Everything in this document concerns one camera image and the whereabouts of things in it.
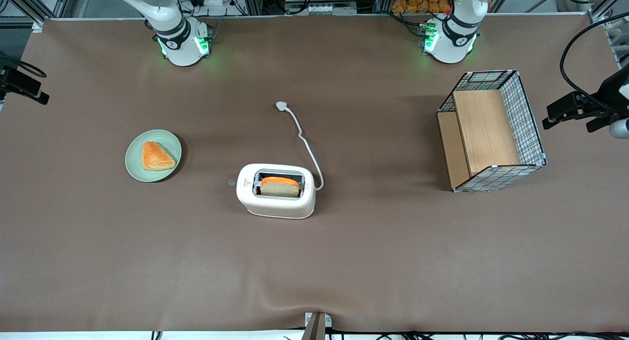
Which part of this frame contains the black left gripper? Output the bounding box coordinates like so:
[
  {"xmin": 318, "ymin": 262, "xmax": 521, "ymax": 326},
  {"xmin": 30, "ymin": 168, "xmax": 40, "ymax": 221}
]
[{"xmin": 543, "ymin": 67, "xmax": 629, "ymax": 133}]

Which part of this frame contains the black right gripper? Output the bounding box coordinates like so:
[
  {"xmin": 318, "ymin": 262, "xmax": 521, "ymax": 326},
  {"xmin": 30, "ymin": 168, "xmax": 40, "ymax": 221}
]
[{"xmin": 0, "ymin": 65, "xmax": 50, "ymax": 105}]

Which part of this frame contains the white toaster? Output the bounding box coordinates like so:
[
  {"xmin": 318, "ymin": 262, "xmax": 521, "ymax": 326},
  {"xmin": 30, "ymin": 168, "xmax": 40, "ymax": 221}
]
[{"xmin": 229, "ymin": 163, "xmax": 317, "ymax": 220}]

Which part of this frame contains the wooden step shelf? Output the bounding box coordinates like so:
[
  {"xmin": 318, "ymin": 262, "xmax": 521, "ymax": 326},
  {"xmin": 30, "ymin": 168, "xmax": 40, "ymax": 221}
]
[{"xmin": 437, "ymin": 89, "xmax": 522, "ymax": 190}]

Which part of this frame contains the pale green plate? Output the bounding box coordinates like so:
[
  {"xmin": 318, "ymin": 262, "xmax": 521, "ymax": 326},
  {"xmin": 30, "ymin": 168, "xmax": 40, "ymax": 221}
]
[{"xmin": 125, "ymin": 129, "xmax": 183, "ymax": 183}]

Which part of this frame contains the triangular orange pastry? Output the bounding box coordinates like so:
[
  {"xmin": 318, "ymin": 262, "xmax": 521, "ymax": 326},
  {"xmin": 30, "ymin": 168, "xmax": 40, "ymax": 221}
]
[{"xmin": 142, "ymin": 141, "xmax": 176, "ymax": 171}]

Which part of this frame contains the bread slice with orange crust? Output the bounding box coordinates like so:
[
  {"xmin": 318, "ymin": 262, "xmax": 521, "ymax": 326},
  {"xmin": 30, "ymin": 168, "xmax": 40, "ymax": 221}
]
[{"xmin": 259, "ymin": 176, "xmax": 301, "ymax": 198}]

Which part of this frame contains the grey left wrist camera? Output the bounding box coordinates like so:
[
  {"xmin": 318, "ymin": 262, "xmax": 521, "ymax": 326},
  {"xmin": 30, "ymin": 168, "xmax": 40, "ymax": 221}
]
[{"xmin": 609, "ymin": 118, "xmax": 629, "ymax": 140}]

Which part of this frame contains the wire mesh basket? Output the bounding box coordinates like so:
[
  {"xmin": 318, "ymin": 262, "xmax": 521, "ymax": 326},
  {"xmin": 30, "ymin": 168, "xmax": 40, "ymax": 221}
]
[{"xmin": 436, "ymin": 69, "xmax": 547, "ymax": 193}]

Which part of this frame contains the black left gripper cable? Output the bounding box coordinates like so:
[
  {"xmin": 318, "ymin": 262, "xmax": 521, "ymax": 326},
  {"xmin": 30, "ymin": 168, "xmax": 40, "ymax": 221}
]
[{"xmin": 560, "ymin": 12, "xmax": 629, "ymax": 110}]

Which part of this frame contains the aluminium frame profile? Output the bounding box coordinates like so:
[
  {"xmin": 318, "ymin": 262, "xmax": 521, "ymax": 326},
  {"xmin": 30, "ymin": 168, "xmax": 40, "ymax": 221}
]
[
  {"xmin": 587, "ymin": 0, "xmax": 629, "ymax": 68},
  {"xmin": 0, "ymin": 0, "xmax": 75, "ymax": 27}
]

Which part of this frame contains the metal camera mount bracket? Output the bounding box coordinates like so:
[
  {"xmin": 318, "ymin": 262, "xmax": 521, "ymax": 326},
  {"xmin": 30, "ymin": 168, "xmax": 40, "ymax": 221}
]
[{"xmin": 303, "ymin": 312, "xmax": 333, "ymax": 340}]

